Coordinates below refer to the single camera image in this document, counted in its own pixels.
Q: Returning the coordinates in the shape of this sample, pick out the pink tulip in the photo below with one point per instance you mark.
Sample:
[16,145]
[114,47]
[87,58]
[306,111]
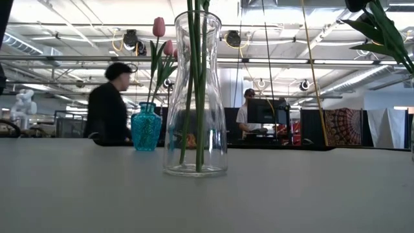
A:
[168,48]
[175,53]
[158,26]

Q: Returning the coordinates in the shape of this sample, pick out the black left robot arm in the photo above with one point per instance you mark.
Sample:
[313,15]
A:
[4,13]

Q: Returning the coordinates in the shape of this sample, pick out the grey ceiling duct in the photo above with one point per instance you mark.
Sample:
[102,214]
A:
[355,81]
[19,43]

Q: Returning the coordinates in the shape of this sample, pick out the grey table mat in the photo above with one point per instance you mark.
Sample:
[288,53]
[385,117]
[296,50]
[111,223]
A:
[97,200]

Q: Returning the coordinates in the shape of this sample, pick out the person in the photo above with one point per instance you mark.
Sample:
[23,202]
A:
[242,116]
[106,110]

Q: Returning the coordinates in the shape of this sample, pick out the clear glass vase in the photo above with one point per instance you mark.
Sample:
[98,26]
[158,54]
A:
[181,129]

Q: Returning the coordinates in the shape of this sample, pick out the black partition panel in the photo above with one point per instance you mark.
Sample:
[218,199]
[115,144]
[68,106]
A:
[312,126]

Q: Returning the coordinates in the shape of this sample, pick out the red tulip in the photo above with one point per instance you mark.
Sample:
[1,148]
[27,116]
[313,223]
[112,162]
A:
[203,129]
[205,48]
[199,145]
[186,129]

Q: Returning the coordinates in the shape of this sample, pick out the blue glass vase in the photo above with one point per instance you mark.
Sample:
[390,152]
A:
[145,129]

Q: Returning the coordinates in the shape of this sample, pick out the black monitor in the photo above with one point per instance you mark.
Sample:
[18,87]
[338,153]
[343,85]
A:
[265,111]

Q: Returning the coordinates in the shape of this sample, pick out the patterned mandala tapestry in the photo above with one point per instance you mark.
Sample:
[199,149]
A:
[343,124]

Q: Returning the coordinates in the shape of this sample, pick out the grey hanging cloth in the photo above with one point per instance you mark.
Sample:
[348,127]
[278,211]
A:
[388,124]

